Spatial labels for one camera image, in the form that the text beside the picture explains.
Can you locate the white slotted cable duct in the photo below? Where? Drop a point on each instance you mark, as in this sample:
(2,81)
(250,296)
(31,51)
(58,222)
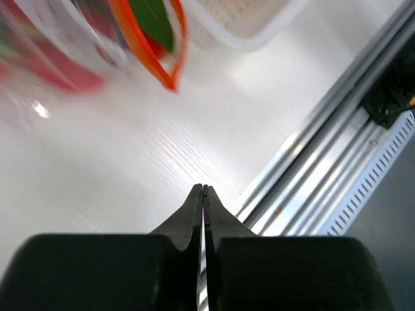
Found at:
(369,179)

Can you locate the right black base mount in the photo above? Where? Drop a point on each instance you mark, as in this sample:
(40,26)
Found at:
(393,92)

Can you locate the clear zip top bag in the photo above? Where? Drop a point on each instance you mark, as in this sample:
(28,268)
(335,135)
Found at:
(109,29)

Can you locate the aluminium mounting rail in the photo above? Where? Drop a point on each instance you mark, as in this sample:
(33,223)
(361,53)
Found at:
(312,172)

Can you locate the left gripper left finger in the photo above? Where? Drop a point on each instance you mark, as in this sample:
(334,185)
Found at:
(155,271)

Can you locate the watermelon slice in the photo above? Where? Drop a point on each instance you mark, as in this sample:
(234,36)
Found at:
(32,38)

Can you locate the white plastic food tray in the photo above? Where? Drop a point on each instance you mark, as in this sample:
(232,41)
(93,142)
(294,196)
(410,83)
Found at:
(242,25)

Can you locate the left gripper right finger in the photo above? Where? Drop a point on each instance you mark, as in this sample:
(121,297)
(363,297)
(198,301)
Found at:
(250,272)

